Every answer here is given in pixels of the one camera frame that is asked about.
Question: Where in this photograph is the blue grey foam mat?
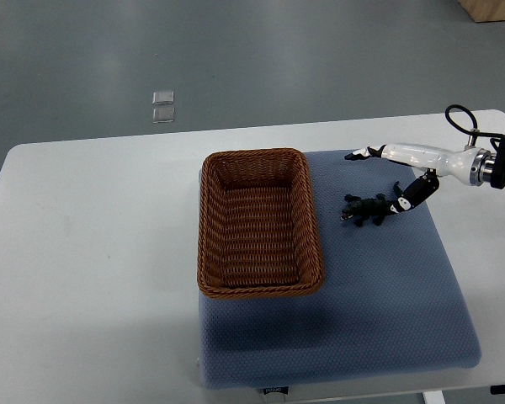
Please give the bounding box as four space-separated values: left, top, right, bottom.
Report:
199 151 481 389

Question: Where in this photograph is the dark toy crocodile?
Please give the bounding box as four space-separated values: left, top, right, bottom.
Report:
340 194 398 227

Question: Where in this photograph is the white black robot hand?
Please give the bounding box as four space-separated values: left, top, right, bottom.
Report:
345 143 495 214

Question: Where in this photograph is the wooden box corner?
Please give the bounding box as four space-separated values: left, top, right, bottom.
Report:
459 0 505 23

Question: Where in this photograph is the brown wicker basket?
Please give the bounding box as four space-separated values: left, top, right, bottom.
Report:
197 148 325 300

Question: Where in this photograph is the upper floor socket plate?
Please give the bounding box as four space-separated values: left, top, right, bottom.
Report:
152 90 174 105

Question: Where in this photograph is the white table leg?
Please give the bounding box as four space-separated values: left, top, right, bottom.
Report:
423 391 446 404

